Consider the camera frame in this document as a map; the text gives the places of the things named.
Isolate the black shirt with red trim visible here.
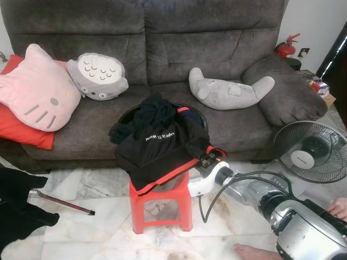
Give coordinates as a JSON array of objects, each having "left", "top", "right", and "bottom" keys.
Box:
[{"left": 114, "top": 111, "right": 229, "bottom": 197}]

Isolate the person's bare hand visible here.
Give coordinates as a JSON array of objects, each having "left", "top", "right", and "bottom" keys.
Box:
[{"left": 327, "top": 197, "right": 347, "bottom": 222}]

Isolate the black plastic bucket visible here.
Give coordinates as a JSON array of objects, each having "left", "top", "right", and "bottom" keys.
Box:
[{"left": 117, "top": 101, "right": 210, "bottom": 192}]

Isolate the red plastic stool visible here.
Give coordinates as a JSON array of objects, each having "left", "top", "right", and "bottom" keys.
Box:
[{"left": 128, "top": 171, "right": 194, "bottom": 235}]

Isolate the grey long plush toy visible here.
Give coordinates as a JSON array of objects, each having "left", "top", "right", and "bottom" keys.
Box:
[{"left": 188, "top": 67, "right": 276, "bottom": 111}]

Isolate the dark navy garment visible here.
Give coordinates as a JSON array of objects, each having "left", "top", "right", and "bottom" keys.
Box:
[{"left": 108, "top": 92, "right": 182, "bottom": 145}]

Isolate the person's bare foot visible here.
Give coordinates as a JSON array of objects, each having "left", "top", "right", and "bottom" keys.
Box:
[{"left": 233, "top": 243, "right": 284, "bottom": 260}]

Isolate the grey standing fan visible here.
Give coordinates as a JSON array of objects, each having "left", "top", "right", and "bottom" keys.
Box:
[{"left": 273, "top": 120, "right": 347, "bottom": 185}]

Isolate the dark grey fabric sofa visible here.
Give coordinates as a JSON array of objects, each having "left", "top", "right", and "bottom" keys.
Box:
[{"left": 0, "top": 0, "right": 329, "bottom": 175}]

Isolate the blue white packet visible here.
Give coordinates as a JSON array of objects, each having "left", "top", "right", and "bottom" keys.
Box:
[{"left": 308, "top": 76, "right": 331, "bottom": 98}]

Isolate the brown cardboard box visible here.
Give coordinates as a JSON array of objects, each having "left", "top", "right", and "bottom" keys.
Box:
[{"left": 322, "top": 91, "right": 338, "bottom": 109}]

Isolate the red fire extinguisher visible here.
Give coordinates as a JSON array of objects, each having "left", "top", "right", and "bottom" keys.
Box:
[{"left": 275, "top": 33, "right": 301, "bottom": 59}]

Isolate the grey Totoro face pillow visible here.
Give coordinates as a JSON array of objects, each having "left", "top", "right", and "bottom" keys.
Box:
[{"left": 66, "top": 52, "right": 130, "bottom": 102}]

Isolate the dark door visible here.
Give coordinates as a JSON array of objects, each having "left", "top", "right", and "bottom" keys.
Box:
[{"left": 316, "top": 22, "right": 347, "bottom": 126}]

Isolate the pink cat face pillow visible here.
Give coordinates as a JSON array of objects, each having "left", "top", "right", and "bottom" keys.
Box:
[{"left": 0, "top": 43, "right": 83, "bottom": 133}]

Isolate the red cushion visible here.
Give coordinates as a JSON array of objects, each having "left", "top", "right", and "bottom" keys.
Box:
[{"left": 0, "top": 53, "right": 57, "bottom": 151}]

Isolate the black shirt with green logo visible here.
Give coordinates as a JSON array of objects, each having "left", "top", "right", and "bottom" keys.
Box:
[{"left": 0, "top": 166, "right": 61, "bottom": 254}]

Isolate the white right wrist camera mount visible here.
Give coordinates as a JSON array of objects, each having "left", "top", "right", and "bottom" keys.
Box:
[{"left": 187, "top": 160, "right": 235, "bottom": 199}]

